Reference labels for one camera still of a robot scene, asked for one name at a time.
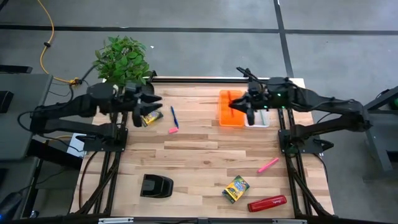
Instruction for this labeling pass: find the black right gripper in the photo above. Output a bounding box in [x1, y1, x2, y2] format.
[229, 83, 270, 113]

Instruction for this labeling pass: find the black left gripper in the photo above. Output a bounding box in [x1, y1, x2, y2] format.
[124, 82, 163, 118]

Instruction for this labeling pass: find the yellow green crayon box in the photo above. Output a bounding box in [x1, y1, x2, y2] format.
[141, 109, 164, 128]
[221, 175, 251, 204]

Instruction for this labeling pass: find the clear plastic pencil box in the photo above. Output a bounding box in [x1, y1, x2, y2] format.
[244, 108, 271, 128]

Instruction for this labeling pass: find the orange pencil box lid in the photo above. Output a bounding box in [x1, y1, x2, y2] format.
[218, 89, 246, 128]

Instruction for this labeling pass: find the blue pen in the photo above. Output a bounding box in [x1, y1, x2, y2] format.
[170, 105, 180, 129]

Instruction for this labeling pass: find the pink highlighter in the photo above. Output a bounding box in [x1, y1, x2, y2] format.
[257, 157, 280, 174]

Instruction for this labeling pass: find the green leafy plant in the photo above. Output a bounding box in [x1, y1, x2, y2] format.
[93, 35, 155, 89]

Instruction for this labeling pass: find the white paper sheet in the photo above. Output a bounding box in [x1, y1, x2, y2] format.
[67, 133, 86, 158]

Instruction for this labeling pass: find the red stapler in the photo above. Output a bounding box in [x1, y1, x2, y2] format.
[248, 194, 288, 213]

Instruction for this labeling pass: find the grey side table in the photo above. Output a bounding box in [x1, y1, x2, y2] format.
[0, 73, 53, 161]

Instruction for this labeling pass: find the black flat bar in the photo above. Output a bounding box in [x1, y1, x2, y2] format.
[0, 64, 34, 75]

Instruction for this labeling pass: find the dark metal cart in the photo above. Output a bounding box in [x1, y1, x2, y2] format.
[343, 85, 398, 174]

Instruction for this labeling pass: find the black device on side table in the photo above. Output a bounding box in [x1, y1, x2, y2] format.
[0, 90, 15, 113]

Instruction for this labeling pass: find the black computer mouse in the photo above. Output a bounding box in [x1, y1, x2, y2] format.
[0, 191, 23, 220]

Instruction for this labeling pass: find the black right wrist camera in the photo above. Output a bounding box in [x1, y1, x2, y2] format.
[246, 107, 256, 126]

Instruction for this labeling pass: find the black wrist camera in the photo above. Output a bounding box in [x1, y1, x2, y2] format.
[132, 106, 143, 128]
[246, 107, 256, 126]

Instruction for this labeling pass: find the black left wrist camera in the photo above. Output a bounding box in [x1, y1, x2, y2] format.
[132, 106, 143, 128]

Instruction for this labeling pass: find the black aluminium table frame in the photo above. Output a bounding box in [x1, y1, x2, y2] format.
[70, 68, 335, 218]

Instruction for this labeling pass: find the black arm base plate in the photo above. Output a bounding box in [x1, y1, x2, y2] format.
[83, 128, 129, 153]
[279, 128, 324, 156]

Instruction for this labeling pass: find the yellow extension cable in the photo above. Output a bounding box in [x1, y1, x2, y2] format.
[37, 0, 79, 88]

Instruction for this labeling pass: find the silver rail bracket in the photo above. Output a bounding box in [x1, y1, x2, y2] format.
[272, 219, 308, 224]
[98, 217, 134, 224]

